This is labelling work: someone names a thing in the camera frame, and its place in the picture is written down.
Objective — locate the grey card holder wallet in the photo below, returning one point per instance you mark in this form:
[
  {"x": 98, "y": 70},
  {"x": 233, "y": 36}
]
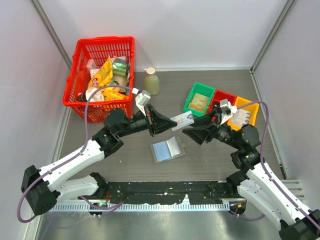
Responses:
[{"x": 176, "y": 147}]

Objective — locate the yellow plastic bin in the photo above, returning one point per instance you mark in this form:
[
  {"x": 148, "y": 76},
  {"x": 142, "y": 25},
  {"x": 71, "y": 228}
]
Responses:
[{"x": 253, "y": 108}]

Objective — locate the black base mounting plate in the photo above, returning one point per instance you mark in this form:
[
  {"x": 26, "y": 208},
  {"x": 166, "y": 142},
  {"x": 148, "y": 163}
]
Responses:
[{"x": 165, "y": 192}]

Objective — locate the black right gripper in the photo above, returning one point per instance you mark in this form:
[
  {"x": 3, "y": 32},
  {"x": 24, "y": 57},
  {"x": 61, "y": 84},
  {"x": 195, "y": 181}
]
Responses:
[{"x": 199, "y": 134}]

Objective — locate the red plastic bin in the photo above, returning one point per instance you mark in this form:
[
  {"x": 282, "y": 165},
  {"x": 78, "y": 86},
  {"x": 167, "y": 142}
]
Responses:
[{"x": 218, "y": 96}]

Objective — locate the white slotted cable duct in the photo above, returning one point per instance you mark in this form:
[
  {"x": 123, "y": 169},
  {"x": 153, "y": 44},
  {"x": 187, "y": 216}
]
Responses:
[{"x": 185, "y": 206}]

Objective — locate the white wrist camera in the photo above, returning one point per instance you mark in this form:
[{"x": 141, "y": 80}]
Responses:
[
  {"x": 227, "y": 109},
  {"x": 141, "y": 99}
]

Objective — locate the red plastic shopping basket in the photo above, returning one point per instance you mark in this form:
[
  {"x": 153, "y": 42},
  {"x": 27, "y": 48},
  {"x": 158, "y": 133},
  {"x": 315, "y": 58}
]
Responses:
[{"x": 98, "y": 49}]

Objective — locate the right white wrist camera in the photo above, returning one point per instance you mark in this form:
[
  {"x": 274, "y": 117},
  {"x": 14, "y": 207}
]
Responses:
[{"x": 227, "y": 109}]

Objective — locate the cards in green bin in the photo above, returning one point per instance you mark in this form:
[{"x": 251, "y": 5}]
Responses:
[{"x": 199, "y": 102}]

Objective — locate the white paper roll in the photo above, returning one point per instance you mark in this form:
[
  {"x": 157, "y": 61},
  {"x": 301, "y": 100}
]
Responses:
[{"x": 97, "y": 97}]

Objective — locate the green plastic bin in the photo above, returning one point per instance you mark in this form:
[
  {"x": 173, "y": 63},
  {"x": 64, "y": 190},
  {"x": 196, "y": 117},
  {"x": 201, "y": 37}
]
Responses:
[{"x": 201, "y": 89}]

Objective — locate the cards in yellow bin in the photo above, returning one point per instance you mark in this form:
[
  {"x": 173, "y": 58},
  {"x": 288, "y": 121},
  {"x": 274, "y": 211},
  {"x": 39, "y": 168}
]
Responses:
[{"x": 241, "y": 117}]

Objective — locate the green snack packet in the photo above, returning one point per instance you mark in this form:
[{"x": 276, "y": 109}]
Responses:
[{"x": 120, "y": 65}]

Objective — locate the yellow snack bag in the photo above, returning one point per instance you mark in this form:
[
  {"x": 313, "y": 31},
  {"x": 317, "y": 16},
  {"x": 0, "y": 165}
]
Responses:
[{"x": 111, "y": 85}]

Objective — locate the green soap dispenser bottle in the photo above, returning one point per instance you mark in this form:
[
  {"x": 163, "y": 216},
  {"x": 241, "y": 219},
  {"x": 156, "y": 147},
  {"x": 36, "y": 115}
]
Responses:
[{"x": 151, "y": 81}]

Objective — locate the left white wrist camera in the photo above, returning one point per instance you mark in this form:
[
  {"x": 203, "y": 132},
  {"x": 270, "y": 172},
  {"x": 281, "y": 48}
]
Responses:
[{"x": 141, "y": 99}]

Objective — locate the aluminium frame rail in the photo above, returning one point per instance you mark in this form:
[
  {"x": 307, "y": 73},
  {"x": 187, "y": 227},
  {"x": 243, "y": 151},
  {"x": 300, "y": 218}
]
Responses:
[{"x": 294, "y": 187}]

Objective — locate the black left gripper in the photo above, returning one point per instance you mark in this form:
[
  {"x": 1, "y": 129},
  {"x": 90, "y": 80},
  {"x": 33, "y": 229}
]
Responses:
[{"x": 160, "y": 122}]

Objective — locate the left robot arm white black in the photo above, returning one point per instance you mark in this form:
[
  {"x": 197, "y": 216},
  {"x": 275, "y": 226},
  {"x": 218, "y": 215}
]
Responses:
[{"x": 44, "y": 187}]

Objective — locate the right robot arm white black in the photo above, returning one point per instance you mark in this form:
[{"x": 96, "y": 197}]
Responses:
[{"x": 255, "y": 181}]

